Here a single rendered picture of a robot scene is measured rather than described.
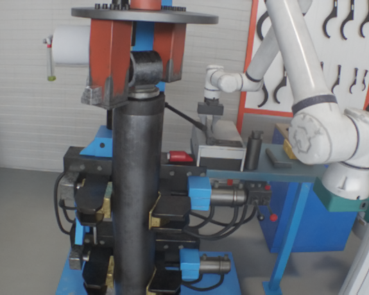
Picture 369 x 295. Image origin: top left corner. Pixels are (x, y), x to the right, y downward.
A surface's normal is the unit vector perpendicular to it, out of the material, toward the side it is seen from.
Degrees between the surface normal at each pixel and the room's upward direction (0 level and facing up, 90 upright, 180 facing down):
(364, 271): 90
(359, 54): 90
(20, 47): 90
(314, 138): 91
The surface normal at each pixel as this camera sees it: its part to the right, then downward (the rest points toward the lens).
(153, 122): 0.67, 0.36
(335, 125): 0.31, -0.29
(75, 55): 0.01, 0.68
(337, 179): -0.70, -0.18
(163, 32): -0.51, 0.30
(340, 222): 0.05, 0.40
